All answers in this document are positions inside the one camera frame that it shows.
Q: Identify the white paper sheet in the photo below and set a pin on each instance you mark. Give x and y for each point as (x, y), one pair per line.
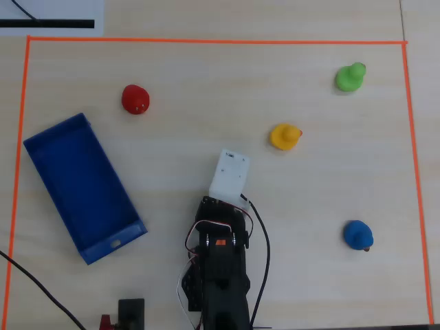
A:
(68, 8)

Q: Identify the yellow rubber duck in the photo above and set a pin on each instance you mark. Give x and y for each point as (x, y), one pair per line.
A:
(283, 137)

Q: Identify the black table clamp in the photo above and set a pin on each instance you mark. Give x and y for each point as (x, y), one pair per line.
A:
(131, 313)

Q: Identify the blue plastic box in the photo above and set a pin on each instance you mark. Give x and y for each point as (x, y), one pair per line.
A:
(82, 185)

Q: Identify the green rubber duck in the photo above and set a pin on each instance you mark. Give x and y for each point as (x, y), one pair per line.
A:
(348, 79)

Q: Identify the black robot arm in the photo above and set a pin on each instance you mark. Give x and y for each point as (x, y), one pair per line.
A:
(225, 292)

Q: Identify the orange tape strip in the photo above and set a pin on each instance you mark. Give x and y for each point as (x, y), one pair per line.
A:
(213, 41)
(16, 178)
(416, 178)

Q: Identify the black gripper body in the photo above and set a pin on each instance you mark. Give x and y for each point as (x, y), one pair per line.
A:
(216, 210)

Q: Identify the white camera housing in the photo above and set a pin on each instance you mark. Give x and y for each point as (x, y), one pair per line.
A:
(229, 178)

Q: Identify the black flat bar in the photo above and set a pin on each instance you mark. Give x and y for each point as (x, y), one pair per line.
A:
(62, 23)

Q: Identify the blue rubber duck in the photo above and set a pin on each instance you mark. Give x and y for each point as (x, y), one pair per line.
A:
(357, 234)

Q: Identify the red rubber duck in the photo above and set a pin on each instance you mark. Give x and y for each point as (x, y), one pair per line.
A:
(134, 98)

